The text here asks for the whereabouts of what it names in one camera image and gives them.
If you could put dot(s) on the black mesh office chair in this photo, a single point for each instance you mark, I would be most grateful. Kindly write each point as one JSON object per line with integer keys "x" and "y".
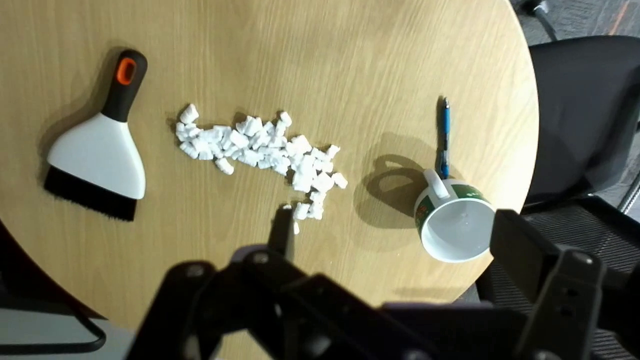
{"x": 586, "y": 112}

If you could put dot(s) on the pile of white paper pieces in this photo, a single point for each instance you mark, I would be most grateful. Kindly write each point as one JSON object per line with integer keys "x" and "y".
{"x": 267, "y": 147}

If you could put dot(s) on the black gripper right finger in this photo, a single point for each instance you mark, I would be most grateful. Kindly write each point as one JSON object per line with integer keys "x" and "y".
{"x": 522, "y": 242}

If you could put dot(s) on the blue pen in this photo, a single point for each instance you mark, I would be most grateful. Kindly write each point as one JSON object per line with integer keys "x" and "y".
{"x": 445, "y": 137}

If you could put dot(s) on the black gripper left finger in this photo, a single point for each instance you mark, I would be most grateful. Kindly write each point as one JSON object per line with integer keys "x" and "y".
{"x": 280, "y": 233}

